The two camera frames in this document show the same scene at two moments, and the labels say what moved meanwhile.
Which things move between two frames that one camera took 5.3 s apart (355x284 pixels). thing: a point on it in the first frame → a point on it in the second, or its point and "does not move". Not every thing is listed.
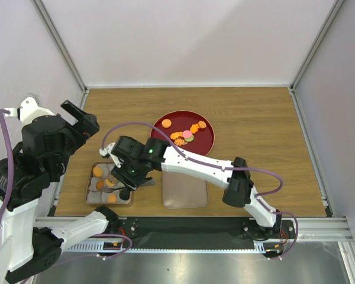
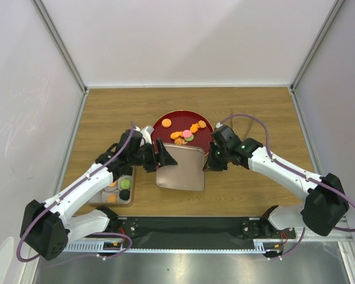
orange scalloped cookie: x=202 y=124 does not move
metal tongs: x=148 y=181 → x=241 y=123
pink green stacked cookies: x=187 y=136 does not move
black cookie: x=125 y=194 does not move
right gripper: x=129 y=181 → x=210 y=164
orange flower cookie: x=194 y=128 does not move
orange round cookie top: x=166 y=123 does not move
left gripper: x=82 y=131 → x=163 y=158
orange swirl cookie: x=179 y=142 does not move
